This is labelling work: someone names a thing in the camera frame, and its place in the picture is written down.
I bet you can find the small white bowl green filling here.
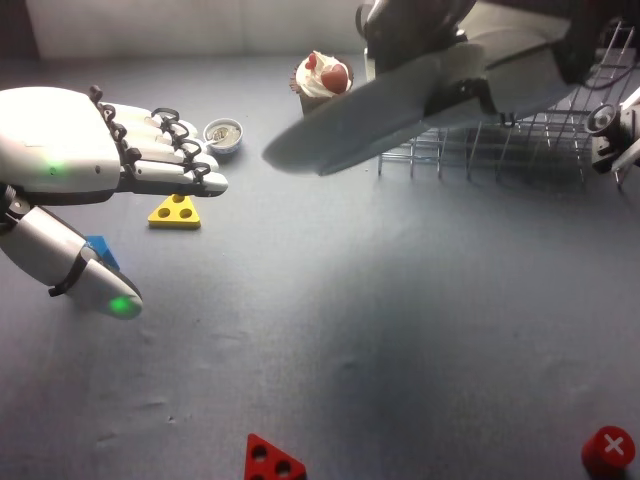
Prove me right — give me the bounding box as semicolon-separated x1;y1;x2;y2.
202;117;245;157

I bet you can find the blue hexagonal block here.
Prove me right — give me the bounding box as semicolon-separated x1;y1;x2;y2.
84;234;121;274

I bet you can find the white plate with leaf print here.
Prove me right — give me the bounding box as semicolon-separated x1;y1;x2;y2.
262;19;586;177

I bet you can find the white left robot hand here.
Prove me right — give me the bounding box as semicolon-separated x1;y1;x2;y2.
0;85;230;321

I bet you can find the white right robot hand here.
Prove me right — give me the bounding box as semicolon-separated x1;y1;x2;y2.
355;0;640;129

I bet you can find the yellow triangle block with holes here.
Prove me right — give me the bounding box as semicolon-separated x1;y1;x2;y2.
147;193;202;231

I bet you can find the red cylinder block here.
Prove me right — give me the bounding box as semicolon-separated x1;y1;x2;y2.
580;425;636;474

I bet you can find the wire dish rack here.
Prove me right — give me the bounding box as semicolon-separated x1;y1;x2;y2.
377;14;640;191

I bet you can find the toy strawberry cream cupcake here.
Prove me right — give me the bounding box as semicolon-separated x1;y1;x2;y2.
288;49;356;119

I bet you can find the white backdrop cloth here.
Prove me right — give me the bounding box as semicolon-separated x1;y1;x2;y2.
24;0;371;59

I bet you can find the red triangle block with holes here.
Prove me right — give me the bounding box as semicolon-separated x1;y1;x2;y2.
244;433;307;480

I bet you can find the grey table cloth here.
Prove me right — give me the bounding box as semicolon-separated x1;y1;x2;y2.
0;52;640;480

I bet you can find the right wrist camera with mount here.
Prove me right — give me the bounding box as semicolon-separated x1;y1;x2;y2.
586;84;640;176

